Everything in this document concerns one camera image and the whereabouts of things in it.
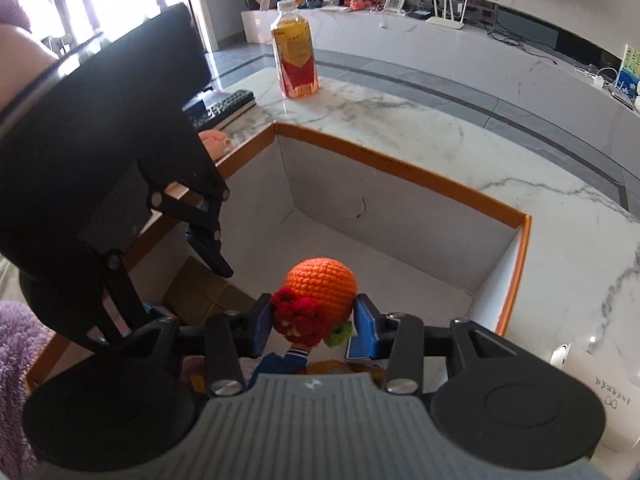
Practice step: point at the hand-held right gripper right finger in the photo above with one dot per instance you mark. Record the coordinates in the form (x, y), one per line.
(361, 334)

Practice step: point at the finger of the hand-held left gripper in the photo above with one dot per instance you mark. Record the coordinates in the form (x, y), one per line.
(210, 255)
(125, 285)

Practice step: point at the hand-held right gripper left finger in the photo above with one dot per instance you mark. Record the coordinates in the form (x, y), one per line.
(262, 327)

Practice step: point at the small brown cardboard box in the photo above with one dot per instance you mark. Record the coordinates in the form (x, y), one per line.
(200, 292)

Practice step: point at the orange crochet doll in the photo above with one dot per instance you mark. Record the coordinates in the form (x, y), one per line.
(320, 287)

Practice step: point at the orange-edged white cardboard box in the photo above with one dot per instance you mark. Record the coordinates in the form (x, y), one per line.
(400, 240)

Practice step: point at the person's left forearm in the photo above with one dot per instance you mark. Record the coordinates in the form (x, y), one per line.
(20, 55)

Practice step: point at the pink pig toy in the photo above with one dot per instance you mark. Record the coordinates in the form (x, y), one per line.
(215, 142)

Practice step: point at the black keyboard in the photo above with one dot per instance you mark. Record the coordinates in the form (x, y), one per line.
(225, 107)

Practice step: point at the purple fuzzy clothing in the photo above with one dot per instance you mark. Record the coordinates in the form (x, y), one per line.
(20, 390)

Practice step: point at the white round object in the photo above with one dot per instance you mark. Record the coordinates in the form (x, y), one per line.
(560, 355)

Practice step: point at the orange tea bottle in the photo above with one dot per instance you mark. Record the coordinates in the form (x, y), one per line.
(295, 55)

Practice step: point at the white flat box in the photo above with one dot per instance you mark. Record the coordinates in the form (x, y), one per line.
(610, 375)

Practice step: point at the white marble media console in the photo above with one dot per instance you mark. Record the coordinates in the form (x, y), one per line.
(450, 45)

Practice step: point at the white desk clock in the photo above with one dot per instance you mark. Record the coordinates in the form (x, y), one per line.
(395, 5)

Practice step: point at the white router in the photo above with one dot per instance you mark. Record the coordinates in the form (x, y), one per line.
(447, 15)

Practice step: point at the colourful printed box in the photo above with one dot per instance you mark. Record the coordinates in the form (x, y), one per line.
(631, 72)

